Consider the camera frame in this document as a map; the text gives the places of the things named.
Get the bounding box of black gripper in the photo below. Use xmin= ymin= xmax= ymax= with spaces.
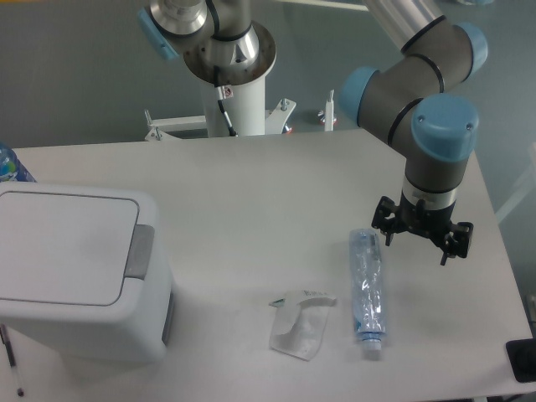
xmin=371 ymin=190 xmax=474 ymax=265

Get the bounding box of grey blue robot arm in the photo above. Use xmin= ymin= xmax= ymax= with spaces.
xmin=137 ymin=1 xmax=488 ymax=259

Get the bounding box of white trash can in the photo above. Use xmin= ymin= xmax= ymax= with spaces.
xmin=1 ymin=182 xmax=174 ymax=363

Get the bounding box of white trash can lid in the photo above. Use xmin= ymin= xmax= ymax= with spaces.
xmin=1 ymin=191 xmax=138 ymax=306

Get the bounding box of crushed clear plastic bottle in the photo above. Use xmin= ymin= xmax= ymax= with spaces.
xmin=349 ymin=229 xmax=386 ymax=361

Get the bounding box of white torn plastic wrapper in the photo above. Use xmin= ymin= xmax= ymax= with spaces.
xmin=269 ymin=290 xmax=337 ymax=361

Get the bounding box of black device at table edge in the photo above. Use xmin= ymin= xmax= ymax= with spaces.
xmin=505 ymin=338 xmax=536 ymax=384

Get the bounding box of grey lid push button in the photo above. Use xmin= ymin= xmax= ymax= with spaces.
xmin=124 ymin=224 xmax=155 ymax=280

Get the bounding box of blue labelled water bottle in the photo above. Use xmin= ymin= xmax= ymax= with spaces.
xmin=1 ymin=143 xmax=36 ymax=183

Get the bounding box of black white pen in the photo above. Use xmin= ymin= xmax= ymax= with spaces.
xmin=1 ymin=323 xmax=25 ymax=398

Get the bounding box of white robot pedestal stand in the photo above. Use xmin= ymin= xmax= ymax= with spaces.
xmin=143 ymin=20 xmax=339 ymax=142

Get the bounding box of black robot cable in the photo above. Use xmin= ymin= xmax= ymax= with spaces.
xmin=204 ymin=0 xmax=240 ymax=138

